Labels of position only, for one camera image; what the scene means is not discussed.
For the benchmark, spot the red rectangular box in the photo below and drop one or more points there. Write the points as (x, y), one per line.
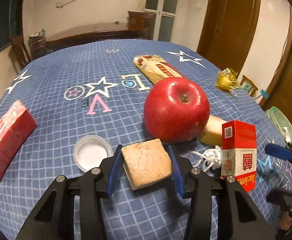
(16, 125)

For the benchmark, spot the wooden chair at table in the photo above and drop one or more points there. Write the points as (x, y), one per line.
(144, 21)

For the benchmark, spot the blue checkered star tablecloth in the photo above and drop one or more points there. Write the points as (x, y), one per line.
(96, 89)

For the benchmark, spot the red cigarette pack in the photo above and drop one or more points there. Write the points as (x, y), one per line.
(239, 153)

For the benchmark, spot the yellow plastic bag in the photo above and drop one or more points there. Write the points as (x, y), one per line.
(227, 81)

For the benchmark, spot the green lined trash bin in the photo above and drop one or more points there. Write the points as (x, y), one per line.
(281, 122)

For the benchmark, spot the dark wooden dining table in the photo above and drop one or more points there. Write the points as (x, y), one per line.
(94, 32)

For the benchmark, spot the small wooden chair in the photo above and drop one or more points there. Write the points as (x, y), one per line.
(248, 85)

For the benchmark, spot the pale bread piece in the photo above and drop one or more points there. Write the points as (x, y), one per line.
(212, 132)

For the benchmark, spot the red apple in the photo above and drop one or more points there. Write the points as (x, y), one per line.
(176, 110)

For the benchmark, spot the white crumpled face mask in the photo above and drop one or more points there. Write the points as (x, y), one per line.
(210, 159)

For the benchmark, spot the clear plastic lid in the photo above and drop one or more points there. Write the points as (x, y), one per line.
(89, 151)

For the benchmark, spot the brown sponge block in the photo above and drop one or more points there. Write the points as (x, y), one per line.
(146, 163)

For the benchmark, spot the wooden chair left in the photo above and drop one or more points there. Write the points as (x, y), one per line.
(20, 50)

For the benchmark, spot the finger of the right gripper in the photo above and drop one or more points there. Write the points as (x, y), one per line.
(283, 199)
(284, 153)

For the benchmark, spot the dark window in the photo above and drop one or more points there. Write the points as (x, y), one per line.
(10, 22)

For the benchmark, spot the basket on dining table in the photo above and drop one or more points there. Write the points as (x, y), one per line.
(37, 44)

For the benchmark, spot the brown wooden door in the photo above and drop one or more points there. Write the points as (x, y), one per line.
(228, 31)

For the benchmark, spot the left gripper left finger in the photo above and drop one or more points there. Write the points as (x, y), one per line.
(53, 215)

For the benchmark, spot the white glass double door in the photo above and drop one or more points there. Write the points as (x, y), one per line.
(165, 12)

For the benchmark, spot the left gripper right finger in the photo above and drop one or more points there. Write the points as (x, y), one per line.
(238, 216)

